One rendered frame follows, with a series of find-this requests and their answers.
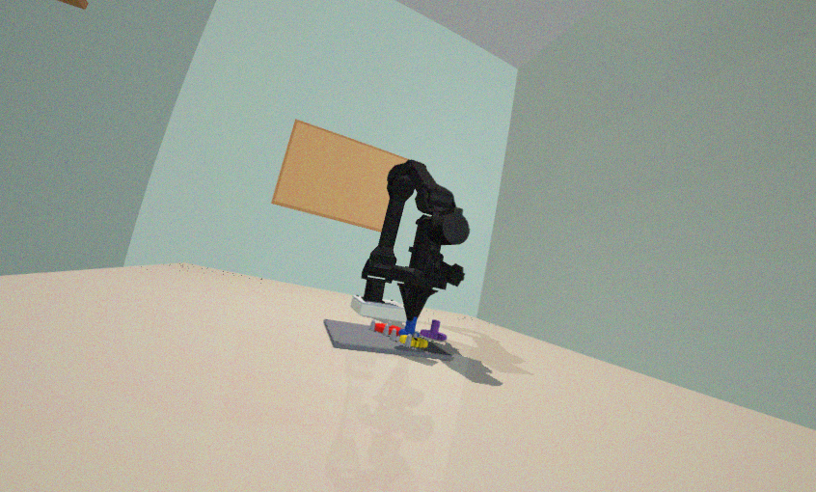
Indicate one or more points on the blue gear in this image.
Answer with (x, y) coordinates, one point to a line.
(409, 328)

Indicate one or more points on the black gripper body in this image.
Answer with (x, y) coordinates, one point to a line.
(414, 275)

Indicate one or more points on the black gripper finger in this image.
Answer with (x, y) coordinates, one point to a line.
(411, 297)
(423, 301)

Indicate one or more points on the red gear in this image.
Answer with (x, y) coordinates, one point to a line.
(379, 327)

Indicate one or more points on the purple gear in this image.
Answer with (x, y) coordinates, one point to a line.
(434, 333)

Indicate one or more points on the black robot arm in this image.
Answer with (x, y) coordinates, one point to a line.
(446, 226)

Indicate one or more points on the yellow gear with black stripe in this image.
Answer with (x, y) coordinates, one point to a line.
(416, 342)

